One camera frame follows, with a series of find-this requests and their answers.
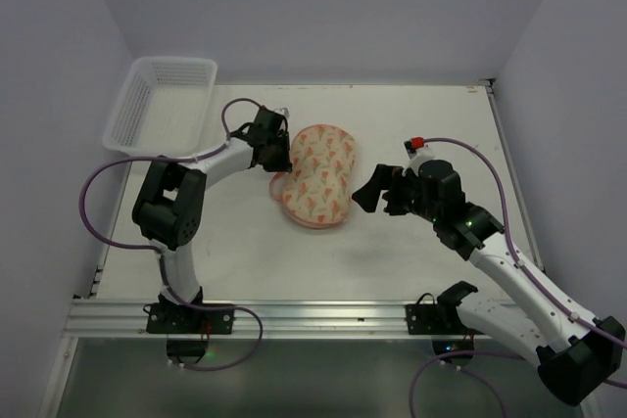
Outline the floral mesh laundry bag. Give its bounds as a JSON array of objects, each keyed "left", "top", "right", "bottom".
[{"left": 269, "top": 124, "right": 358, "bottom": 229}]

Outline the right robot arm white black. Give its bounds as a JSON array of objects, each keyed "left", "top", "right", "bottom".
[{"left": 352, "top": 160, "right": 626, "bottom": 406}]

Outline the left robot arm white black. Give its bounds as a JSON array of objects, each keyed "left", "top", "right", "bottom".
[{"left": 131, "top": 107, "right": 292, "bottom": 311}]

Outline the white plastic mesh basket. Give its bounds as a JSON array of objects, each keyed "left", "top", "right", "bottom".
[{"left": 102, "top": 56, "right": 217, "bottom": 157}]

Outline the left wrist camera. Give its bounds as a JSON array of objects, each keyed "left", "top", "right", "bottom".
[{"left": 273, "top": 107, "right": 290, "bottom": 119}]

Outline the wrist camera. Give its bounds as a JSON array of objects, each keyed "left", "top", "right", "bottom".
[
  {"left": 273, "top": 107, "right": 290, "bottom": 119},
  {"left": 404, "top": 137, "right": 434, "bottom": 172}
]

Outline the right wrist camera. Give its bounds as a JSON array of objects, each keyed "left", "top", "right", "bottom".
[{"left": 404, "top": 137, "right": 434, "bottom": 172}]

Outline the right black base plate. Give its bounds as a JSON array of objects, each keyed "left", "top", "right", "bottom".
[{"left": 405, "top": 293, "right": 458, "bottom": 335}]

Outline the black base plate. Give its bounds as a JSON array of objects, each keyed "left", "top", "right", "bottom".
[
  {"left": 405, "top": 293, "right": 458, "bottom": 335},
  {"left": 143, "top": 301, "right": 234, "bottom": 335}
]

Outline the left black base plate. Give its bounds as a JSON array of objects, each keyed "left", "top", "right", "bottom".
[{"left": 143, "top": 301, "right": 234, "bottom": 335}]

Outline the aluminium mounting rail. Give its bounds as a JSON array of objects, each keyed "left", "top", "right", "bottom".
[{"left": 63, "top": 301, "right": 496, "bottom": 339}]

